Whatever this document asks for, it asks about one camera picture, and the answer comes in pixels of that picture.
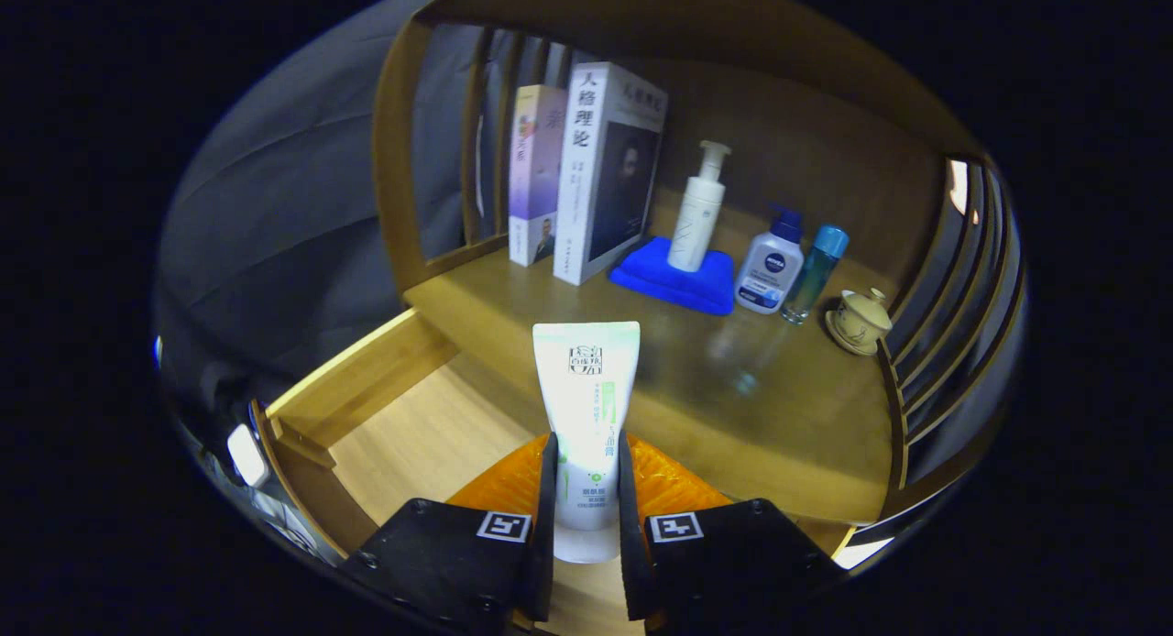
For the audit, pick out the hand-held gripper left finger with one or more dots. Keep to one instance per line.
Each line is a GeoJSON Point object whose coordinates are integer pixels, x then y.
{"type": "Point", "coordinates": [547, 572]}

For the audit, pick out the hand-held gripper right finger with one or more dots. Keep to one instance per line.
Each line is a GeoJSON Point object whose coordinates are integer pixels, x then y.
{"type": "Point", "coordinates": [629, 572]}

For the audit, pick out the brown wooden drawer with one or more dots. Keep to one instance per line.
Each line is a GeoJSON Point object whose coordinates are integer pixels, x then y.
{"type": "Point", "coordinates": [431, 444]}

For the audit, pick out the white green cream tube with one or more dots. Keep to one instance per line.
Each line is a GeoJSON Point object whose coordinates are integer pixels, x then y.
{"type": "Point", "coordinates": [586, 389]}

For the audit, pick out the wooden countertop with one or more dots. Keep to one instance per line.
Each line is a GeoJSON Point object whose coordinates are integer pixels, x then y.
{"type": "Point", "coordinates": [733, 416]}

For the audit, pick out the brown wooden cabinet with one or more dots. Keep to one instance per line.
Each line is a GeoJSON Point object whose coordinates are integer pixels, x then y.
{"type": "Point", "coordinates": [779, 159]}

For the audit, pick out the blue folded cloth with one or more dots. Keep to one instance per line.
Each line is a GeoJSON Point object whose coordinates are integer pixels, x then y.
{"type": "Point", "coordinates": [669, 283]}

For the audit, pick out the white bottle blue pump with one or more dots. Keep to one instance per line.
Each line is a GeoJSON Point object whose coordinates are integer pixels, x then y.
{"type": "Point", "coordinates": [768, 274]}

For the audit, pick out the beige lidded teacup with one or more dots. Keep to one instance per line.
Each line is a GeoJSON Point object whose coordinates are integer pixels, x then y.
{"type": "Point", "coordinates": [860, 323]}

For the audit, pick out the teal slim bottle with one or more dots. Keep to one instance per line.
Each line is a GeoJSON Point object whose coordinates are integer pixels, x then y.
{"type": "Point", "coordinates": [816, 269]}

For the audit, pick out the thick white book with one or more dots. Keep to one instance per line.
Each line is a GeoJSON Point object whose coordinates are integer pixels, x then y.
{"type": "Point", "coordinates": [582, 187]}

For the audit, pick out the thin purple book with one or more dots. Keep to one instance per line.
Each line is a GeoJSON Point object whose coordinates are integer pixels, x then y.
{"type": "Point", "coordinates": [531, 178]}

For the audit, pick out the black backdrop cloth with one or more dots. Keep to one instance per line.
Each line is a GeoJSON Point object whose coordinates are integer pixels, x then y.
{"type": "Point", "coordinates": [275, 251]}

